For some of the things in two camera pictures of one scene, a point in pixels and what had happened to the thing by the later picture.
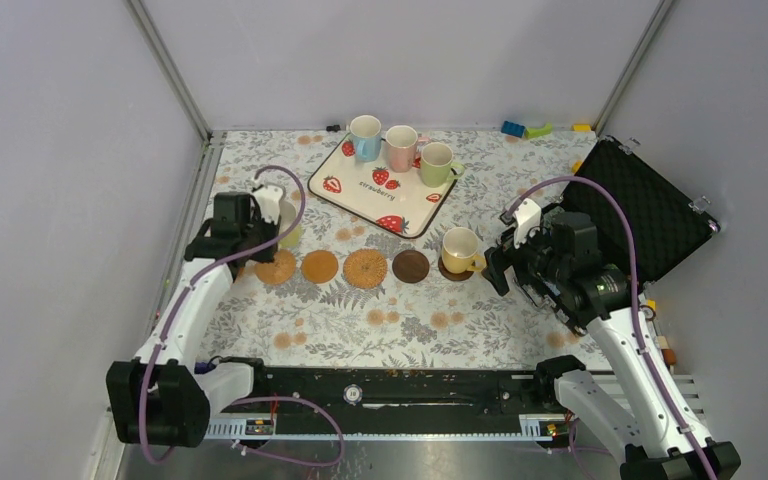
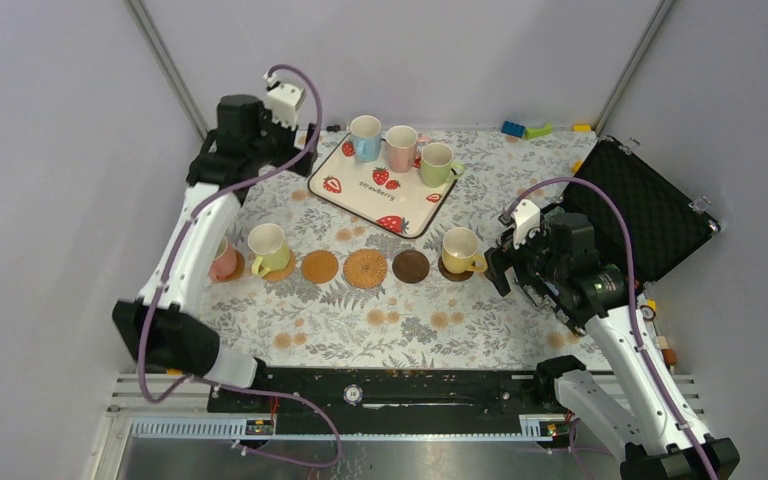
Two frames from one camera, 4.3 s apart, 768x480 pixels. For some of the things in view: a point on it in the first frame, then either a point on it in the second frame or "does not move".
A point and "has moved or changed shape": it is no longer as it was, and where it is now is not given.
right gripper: x=500 y=258 does not move
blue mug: x=367 y=132 does not move
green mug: x=436 y=166 does not move
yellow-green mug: x=287 y=219 has moved or changed shape
